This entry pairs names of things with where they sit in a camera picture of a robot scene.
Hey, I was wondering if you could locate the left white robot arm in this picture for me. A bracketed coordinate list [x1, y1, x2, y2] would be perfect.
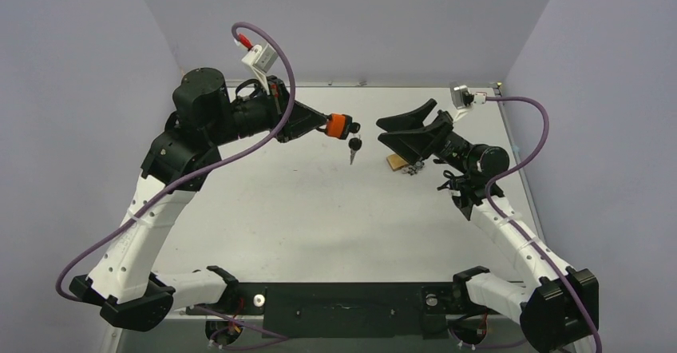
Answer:
[69, 68, 339, 331]

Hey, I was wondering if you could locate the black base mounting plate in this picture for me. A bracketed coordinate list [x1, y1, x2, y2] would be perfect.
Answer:
[188, 281, 484, 339]

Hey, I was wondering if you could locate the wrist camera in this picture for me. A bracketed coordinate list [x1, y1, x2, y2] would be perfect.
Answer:
[451, 85, 488, 123]
[241, 44, 279, 94]

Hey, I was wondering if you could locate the orange black padlock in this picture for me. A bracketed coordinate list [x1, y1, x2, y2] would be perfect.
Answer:
[323, 113, 361, 140]

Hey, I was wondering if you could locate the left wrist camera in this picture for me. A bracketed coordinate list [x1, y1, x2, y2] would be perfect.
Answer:
[241, 44, 279, 94]

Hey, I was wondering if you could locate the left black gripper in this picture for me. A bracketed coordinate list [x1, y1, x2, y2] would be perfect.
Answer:
[206, 75, 327, 147]

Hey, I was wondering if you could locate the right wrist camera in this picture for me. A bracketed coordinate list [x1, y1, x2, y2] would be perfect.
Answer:
[451, 85, 488, 123]

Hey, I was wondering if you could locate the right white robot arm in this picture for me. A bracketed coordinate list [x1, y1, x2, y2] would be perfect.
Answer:
[376, 96, 603, 352]

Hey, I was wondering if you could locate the black key bunch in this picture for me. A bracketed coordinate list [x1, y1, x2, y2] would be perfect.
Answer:
[348, 135, 362, 165]

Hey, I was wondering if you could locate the large brass padlock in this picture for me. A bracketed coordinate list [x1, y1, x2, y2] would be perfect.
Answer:
[386, 154, 410, 172]

